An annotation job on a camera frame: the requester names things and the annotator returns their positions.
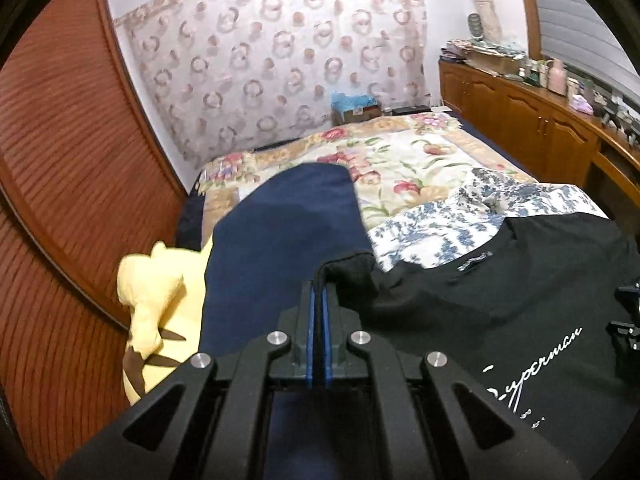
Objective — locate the navy blue garment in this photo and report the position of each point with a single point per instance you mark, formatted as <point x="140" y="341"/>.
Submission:
<point x="280" y="230"/>

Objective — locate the grey vase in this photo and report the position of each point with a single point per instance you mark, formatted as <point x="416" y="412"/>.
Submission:
<point x="476" y="26"/>

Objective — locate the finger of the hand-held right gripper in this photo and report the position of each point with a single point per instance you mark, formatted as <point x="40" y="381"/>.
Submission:
<point x="631" y="296"/>
<point x="627" y="335"/>

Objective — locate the wooden cabinet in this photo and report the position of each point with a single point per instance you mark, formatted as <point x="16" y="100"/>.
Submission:
<point x="525" y="110"/>

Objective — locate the yellow plush toy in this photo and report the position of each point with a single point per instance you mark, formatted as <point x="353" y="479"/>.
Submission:
<point x="150" y="285"/>

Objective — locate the cardboard box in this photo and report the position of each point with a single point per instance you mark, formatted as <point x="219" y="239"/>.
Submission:
<point x="360" y="115"/>

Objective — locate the window blind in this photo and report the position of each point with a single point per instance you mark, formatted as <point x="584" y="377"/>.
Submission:
<point x="585" y="5"/>

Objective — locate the pink flask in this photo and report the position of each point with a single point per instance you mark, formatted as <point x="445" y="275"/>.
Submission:
<point x="556" y="77"/>

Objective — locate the pile of papers and clutter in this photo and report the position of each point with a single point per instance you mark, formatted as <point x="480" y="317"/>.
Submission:
<point x="480" y="52"/>

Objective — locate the black flat box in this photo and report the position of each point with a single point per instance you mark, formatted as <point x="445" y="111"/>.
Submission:
<point x="410" y="109"/>

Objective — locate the black printed t-shirt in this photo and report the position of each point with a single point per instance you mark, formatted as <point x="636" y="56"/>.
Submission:
<point x="450" y="310"/>

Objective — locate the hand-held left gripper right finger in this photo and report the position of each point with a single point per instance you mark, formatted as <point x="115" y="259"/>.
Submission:
<point x="326" y="325"/>

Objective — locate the wooden window frame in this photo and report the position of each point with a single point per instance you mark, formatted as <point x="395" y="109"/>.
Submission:
<point x="531" y="10"/>

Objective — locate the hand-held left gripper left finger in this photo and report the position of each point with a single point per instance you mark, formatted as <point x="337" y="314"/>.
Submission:
<point x="311" y="325"/>

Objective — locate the floral bedspread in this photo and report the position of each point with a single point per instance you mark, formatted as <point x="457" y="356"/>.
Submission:
<point x="400" y="155"/>

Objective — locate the blue white floral cloth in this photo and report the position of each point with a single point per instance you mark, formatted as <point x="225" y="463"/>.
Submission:
<point x="440" y="230"/>

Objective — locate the wooden louvered wardrobe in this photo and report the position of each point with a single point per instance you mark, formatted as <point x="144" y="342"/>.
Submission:
<point x="60" y="160"/>

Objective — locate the pink purple cloth item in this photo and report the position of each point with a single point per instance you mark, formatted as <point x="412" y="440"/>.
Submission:
<point x="581" y="105"/>

